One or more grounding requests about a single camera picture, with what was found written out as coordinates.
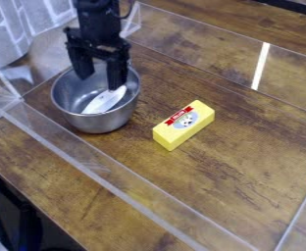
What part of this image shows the yellow butter block toy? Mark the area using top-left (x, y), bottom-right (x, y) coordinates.
top-left (153, 100), bottom-right (214, 151)

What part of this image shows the white brick pattern curtain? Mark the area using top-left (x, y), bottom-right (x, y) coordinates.
top-left (0, 0), bottom-right (114, 75)

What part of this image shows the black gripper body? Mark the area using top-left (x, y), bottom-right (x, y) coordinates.
top-left (63, 0), bottom-right (133, 63)

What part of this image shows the silver metal pot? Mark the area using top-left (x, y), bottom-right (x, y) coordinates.
top-left (51, 63), bottom-right (141, 133)

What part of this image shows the clear acrylic enclosure wall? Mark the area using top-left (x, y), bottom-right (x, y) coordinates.
top-left (0, 0), bottom-right (306, 251)

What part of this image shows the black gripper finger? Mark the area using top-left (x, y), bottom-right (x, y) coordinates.
top-left (107, 54), bottom-right (129, 90)
top-left (67, 43), bottom-right (94, 79)

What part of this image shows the black cable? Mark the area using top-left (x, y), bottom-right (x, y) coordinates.
top-left (109, 0), bottom-right (138, 20)

